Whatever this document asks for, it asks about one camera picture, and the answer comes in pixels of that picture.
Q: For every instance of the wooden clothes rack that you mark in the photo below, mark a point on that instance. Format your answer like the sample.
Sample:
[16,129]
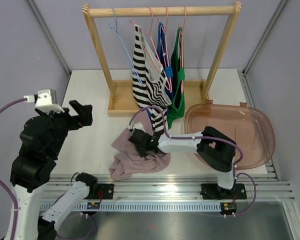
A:
[121,103]

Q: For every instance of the right aluminium frame post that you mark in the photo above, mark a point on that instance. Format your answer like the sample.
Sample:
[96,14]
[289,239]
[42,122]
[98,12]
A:
[271,24]

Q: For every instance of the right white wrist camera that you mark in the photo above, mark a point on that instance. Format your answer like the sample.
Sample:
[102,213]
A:
[138,126]

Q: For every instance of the mauve pink tank top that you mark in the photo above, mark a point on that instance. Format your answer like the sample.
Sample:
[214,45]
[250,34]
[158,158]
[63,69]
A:
[128,162]

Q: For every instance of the aluminium frame post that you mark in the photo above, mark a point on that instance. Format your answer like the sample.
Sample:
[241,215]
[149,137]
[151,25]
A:
[271,24]
[48,35]

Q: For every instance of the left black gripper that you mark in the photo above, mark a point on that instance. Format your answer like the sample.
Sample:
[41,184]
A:
[77,121]

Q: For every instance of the black white striped tank top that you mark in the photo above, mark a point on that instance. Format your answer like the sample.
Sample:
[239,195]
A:
[151,92]

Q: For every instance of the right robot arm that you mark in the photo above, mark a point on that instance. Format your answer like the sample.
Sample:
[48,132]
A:
[216,150]

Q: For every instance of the pink hanger of striped top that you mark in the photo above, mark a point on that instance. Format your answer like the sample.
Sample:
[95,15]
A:
[150,33]

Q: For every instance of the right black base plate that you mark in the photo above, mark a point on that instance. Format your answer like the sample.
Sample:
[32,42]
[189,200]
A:
[211,191]

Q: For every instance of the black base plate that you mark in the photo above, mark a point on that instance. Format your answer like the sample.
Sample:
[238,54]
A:
[101,190]
[211,191]

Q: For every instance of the green tank top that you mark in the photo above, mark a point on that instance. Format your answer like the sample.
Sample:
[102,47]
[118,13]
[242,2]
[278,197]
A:
[177,107]

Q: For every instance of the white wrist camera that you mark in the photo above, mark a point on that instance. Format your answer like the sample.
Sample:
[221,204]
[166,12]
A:
[45,100]
[138,126]

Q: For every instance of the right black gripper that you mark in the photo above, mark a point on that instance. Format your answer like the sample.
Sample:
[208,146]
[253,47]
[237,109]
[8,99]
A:
[142,153]

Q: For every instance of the light blue wire hanger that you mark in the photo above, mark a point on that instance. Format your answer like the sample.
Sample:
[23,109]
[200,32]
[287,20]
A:
[122,47]

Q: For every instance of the aluminium mounting rail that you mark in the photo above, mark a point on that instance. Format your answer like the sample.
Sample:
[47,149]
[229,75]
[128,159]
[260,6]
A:
[172,187]

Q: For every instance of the translucent pink plastic basin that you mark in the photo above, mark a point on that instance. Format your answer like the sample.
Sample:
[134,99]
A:
[247,126]

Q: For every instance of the pink hanger of green top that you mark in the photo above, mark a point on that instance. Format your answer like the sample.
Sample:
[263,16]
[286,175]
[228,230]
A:
[183,50]

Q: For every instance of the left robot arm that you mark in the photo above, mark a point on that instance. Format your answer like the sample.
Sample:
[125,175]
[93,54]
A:
[42,139]

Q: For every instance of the white slotted cable duct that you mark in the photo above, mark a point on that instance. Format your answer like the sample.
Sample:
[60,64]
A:
[127,206]

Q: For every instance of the blue tank top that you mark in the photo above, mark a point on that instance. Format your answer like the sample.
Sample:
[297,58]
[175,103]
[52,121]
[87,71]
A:
[162,51]

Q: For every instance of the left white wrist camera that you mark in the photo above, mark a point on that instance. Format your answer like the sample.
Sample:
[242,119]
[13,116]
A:
[45,100]

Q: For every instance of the left aluminium frame post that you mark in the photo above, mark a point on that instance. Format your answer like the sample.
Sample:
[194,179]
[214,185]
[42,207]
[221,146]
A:
[48,35]

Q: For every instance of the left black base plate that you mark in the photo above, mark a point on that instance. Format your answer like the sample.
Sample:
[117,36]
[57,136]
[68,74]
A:
[101,190]

